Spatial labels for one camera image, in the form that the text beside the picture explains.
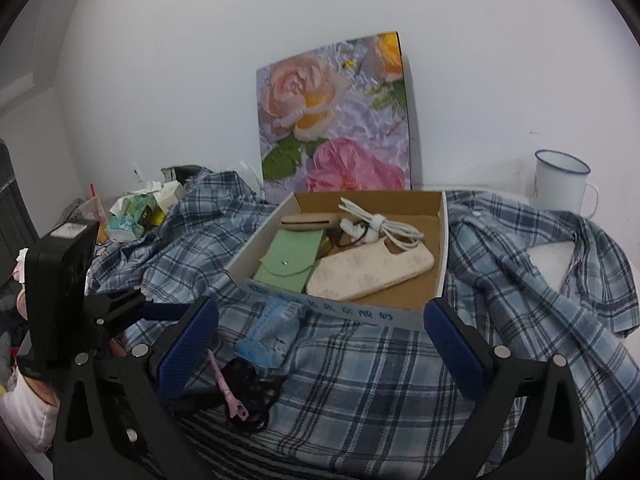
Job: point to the dark blue plaid shirt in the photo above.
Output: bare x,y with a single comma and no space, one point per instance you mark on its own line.
200,225

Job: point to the green packet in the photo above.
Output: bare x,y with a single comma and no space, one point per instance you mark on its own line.
137,210

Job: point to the black flat object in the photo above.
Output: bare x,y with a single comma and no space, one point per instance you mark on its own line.
182,172

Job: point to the white enamel mug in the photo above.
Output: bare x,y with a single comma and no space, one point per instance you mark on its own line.
555,190

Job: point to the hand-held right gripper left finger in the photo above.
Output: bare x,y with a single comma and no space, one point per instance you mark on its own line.
190,345

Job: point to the white small carton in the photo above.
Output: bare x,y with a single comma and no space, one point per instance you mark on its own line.
167,195

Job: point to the person's left forearm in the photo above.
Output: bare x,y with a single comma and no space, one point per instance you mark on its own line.
27,420

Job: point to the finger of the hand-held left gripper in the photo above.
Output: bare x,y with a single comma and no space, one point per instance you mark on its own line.
115,307

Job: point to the blue tissue packet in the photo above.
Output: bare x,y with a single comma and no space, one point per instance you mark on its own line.
270,335

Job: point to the cardboard box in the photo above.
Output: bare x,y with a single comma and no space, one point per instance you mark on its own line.
390,205

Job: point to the beige slim case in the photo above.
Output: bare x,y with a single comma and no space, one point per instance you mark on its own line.
305,222

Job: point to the flower painting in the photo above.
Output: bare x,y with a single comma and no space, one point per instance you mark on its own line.
325,110

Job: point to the clear plastic cup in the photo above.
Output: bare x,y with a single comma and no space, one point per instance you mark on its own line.
92,215

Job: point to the grey striped cloth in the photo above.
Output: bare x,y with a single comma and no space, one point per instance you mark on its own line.
240,455

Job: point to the green pouch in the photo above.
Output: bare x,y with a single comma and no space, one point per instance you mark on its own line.
290,260

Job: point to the teal crumpled paper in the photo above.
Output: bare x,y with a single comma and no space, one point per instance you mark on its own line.
122,230

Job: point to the light blue plaid shirt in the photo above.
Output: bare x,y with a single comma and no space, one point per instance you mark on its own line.
500,270

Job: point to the pink hair clip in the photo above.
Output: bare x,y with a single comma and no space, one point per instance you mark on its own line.
220,380

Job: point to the beige phone case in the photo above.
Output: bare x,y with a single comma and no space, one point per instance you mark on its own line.
370,275

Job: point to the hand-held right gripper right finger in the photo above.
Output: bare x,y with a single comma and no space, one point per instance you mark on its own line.
452,345

